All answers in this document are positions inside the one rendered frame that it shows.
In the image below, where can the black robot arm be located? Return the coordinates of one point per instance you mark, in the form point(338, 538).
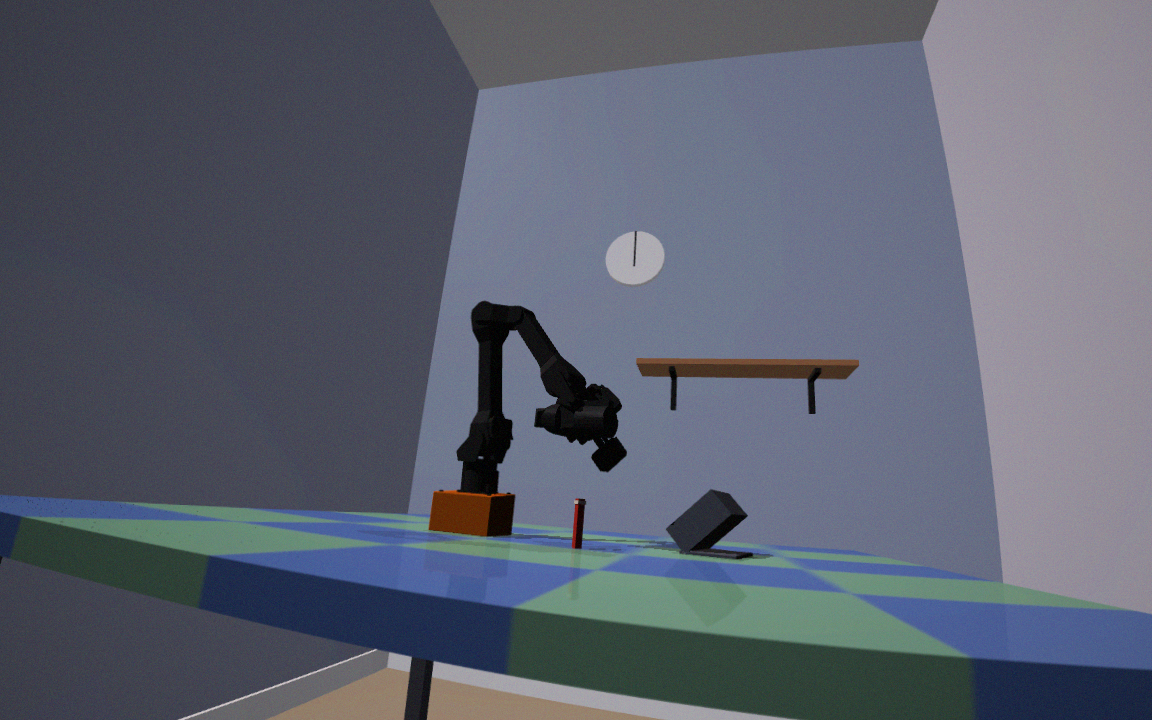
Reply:
point(490, 433)

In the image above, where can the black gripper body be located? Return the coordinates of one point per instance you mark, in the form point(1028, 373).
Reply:
point(610, 452)

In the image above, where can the grey panel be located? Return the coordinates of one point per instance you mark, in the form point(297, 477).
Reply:
point(706, 522)

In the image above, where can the dark red square peg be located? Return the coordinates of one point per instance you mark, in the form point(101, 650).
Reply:
point(578, 523)

